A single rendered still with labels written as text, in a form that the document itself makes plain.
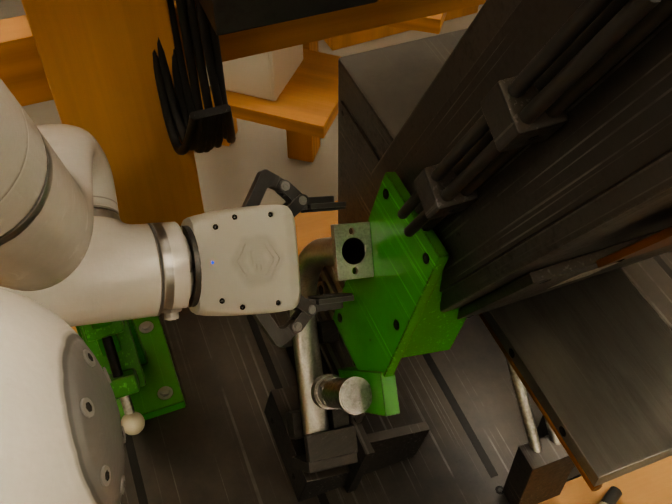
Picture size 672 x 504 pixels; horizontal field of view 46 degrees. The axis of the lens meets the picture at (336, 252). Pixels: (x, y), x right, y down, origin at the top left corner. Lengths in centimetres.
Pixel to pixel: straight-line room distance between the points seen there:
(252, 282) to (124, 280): 12
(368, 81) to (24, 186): 55
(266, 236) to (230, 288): 6
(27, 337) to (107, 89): 70
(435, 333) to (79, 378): 58
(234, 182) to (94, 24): 177
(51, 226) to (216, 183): 214
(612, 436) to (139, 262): 45
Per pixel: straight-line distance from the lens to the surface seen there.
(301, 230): 123
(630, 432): 79
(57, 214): 49
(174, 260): 69
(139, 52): 91
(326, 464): 90
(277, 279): 73
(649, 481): 104
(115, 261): 68
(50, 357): 24
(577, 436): 77
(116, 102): 94
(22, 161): 42
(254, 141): 276
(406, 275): 73
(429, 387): 104
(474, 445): 101
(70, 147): 61
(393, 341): 77
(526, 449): 89
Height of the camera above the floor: 178
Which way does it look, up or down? 48 degrees down
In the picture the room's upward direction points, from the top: straight up
